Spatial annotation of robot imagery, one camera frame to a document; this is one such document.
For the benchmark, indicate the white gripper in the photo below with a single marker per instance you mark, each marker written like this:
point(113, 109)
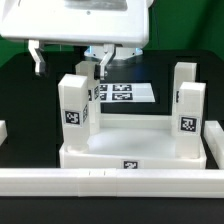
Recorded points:
point(76, 22)

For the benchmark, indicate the white desk top tray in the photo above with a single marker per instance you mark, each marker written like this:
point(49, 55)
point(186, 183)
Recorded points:
point(132, 142)

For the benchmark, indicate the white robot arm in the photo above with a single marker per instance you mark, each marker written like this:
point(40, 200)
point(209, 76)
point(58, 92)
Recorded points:
point(111, 24)

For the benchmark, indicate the fiducial marker sheet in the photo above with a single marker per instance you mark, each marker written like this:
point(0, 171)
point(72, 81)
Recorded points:
point(126, 92)

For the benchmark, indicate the white front fence rail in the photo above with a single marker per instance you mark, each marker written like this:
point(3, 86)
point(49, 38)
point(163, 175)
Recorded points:
point(112, 182)

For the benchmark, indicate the white fence rail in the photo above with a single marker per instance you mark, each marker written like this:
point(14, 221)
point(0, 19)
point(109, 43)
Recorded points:
point(112, 182)
point(214, 136)

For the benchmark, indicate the white right fence rail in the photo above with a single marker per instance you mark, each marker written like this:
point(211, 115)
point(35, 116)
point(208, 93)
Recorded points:
point(214, 136)

